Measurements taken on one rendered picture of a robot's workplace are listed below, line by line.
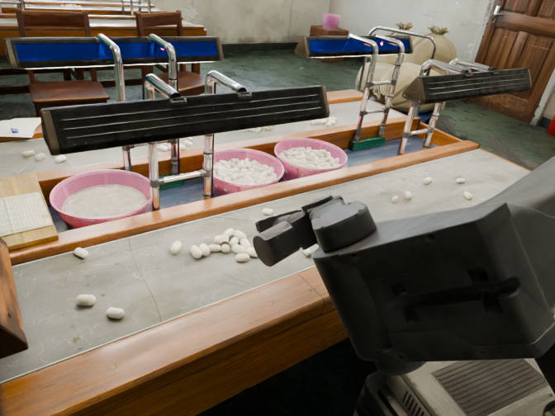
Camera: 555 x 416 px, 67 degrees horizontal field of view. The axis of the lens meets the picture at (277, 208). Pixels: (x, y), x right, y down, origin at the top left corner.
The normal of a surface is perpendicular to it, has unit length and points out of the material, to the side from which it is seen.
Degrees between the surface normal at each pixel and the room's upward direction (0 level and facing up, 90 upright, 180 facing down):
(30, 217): 0
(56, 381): 0
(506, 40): 90
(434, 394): 0
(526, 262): 51
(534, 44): 90
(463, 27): 90
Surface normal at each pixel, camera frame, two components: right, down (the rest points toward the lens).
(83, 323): 0.11, -0.85
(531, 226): 0.42, -0.14
